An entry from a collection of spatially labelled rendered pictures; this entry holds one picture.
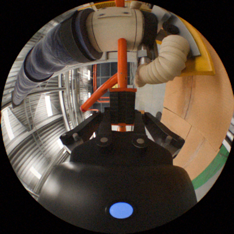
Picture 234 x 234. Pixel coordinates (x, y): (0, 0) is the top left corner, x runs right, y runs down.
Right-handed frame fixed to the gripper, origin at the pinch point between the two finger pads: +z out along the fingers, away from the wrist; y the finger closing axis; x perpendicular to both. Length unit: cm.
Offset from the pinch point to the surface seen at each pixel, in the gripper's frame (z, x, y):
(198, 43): -13.0, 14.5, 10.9
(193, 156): 2, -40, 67
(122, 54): -2.6, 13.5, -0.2
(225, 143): -20, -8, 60
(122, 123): -3.6, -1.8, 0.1
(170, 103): 14.9, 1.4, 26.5
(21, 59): 0, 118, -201
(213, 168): -30, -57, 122
